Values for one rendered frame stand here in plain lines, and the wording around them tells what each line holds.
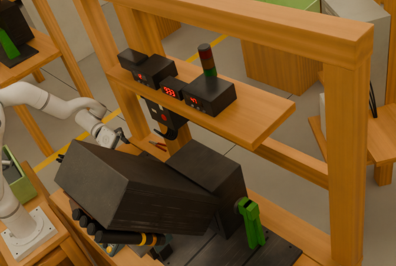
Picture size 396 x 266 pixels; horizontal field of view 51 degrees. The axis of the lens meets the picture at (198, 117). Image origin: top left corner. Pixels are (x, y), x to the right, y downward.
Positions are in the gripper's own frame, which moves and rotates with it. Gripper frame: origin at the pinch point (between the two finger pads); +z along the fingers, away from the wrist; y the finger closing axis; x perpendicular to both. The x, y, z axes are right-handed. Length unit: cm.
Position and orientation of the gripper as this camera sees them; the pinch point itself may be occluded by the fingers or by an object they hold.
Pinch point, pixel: (122, 150)
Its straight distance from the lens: 203.4
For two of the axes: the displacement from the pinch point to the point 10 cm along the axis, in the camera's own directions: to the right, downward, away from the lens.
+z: 7.5, 5.3, -4.1
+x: 4.7, 0.1, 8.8
